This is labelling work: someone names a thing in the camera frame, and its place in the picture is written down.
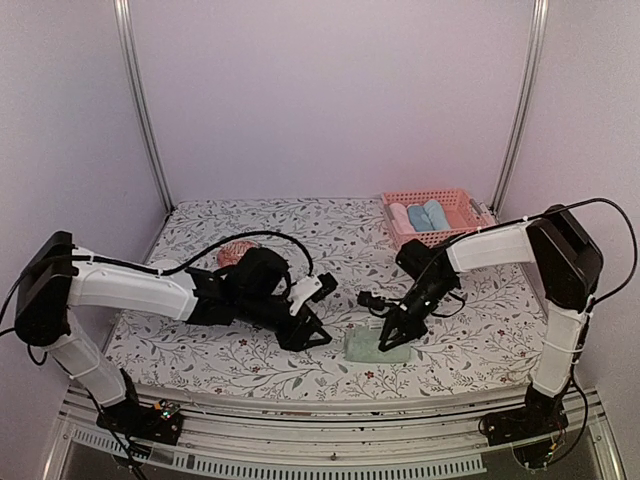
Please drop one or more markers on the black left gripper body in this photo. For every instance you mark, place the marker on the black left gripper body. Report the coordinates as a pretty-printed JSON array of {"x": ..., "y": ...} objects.
[{"x": 255, "y": 311}]

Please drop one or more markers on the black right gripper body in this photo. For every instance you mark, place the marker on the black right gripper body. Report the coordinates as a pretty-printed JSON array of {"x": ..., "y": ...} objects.
[{"x": 418, "y": 327}]

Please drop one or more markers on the green panda towel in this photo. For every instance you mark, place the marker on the green panda towel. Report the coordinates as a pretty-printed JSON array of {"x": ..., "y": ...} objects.
[{"x": 361, "y": 345}]

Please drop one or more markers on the light blue towel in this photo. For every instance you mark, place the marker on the light blue towel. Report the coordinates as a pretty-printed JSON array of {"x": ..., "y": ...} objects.
[{"x": 437, "y": 215}]

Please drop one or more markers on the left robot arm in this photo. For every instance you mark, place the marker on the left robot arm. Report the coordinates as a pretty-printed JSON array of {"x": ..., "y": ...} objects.
[{"x": 258, "y": 289}]

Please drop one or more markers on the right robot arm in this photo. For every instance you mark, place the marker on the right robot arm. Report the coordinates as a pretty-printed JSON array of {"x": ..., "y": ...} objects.
[{"x": 559, "y": 260}]

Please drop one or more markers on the floral table mat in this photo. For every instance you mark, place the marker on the floral table mat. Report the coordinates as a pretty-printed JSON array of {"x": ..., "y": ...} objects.
[{"x": 488, "y": 335}]

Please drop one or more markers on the rolled pink towel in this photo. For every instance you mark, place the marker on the rolled pink towel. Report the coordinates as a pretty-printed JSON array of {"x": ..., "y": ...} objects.
[{"x": 401, "y": 219}]

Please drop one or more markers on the rolled blue towel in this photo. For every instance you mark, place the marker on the rolled blue towel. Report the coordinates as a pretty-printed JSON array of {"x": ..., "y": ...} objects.
[{"x": 419, "y": 219}]

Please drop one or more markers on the pink plastic basket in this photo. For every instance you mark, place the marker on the pink plastic basket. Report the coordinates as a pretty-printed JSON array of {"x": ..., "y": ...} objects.
[{"x": 462, "y": 211}]

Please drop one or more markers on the white ceramic bowl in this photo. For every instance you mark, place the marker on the white ceramic bowl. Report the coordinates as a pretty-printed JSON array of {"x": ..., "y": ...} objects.
[{"x": 163, "y": 264}]

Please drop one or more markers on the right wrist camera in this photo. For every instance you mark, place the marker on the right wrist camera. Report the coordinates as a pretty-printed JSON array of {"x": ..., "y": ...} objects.
[{"x": 376, "y": 305}]

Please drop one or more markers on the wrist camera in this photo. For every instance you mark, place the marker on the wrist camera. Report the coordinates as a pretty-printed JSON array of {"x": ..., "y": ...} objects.
[
  {"x": 311, "y": 288},
  {"x": 376, "y": 305}
]

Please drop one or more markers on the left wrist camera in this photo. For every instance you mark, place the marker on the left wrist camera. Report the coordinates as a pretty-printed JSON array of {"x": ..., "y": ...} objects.
[{"x": 311, "y": 288}]

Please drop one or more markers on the front aluminium rail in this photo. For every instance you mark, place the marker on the front aluminium rail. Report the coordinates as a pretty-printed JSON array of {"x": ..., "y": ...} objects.
[{"x": 419, "y": 438}]

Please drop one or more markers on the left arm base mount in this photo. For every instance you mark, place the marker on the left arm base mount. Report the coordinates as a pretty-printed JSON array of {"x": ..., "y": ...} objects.
[{"x": 141, "y": 422}]

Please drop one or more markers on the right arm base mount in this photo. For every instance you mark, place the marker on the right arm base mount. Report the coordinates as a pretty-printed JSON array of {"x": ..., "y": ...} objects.
[{"x": 520, "y": 424}]

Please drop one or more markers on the right aluminium frame post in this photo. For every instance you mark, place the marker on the right aluminium frame post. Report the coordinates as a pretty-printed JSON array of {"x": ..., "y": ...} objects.
[{"x": 532, "y": 61}]

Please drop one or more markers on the aluminium frame post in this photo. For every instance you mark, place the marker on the aluminium frame post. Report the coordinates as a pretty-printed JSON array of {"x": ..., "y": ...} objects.
[
  {"x": 532, "y": 61},
  {"x": 126, "y": 35}
]

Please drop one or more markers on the left aluminium frame post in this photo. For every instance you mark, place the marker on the left aluminium frame post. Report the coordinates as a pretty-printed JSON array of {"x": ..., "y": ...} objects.
[{"x": 126, "y": 35}]

